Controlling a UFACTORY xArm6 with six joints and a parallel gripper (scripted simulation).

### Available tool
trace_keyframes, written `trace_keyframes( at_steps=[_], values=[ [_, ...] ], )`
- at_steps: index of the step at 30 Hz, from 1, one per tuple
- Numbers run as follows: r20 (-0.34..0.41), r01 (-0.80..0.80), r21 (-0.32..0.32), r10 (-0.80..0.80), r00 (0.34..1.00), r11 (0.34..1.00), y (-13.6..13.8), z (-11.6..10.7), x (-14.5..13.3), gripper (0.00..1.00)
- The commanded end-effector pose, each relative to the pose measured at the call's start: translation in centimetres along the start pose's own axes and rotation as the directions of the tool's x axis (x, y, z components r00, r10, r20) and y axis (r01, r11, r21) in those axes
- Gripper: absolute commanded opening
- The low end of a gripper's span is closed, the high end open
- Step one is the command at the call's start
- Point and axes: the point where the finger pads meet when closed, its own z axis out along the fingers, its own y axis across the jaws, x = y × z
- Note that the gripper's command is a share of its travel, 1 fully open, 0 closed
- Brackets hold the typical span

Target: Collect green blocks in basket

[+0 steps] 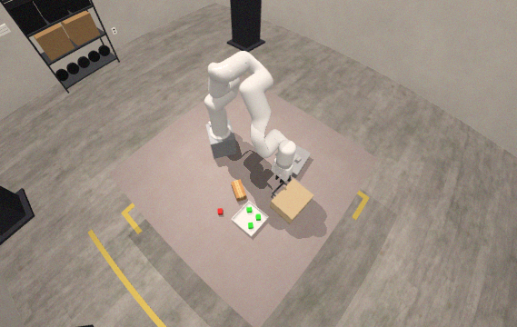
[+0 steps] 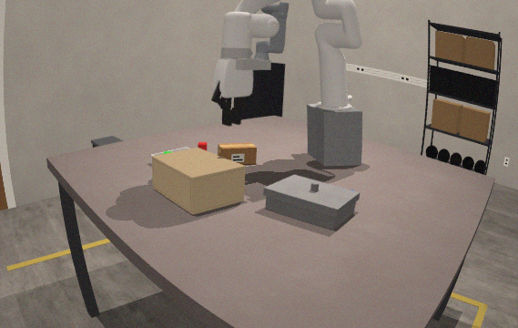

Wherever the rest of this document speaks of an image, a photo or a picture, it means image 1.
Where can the brown cardboard box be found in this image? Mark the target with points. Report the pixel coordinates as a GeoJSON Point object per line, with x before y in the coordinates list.
{"type": "Point", "coordinates": [239, 190]}

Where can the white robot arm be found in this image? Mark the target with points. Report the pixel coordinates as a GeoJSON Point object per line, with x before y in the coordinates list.
{"type": "Point", "coordinates": [252, 91]}

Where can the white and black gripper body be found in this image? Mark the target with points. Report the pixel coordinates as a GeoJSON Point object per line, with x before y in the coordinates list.
{"type": "Point", "coordinates": [282, 173]}

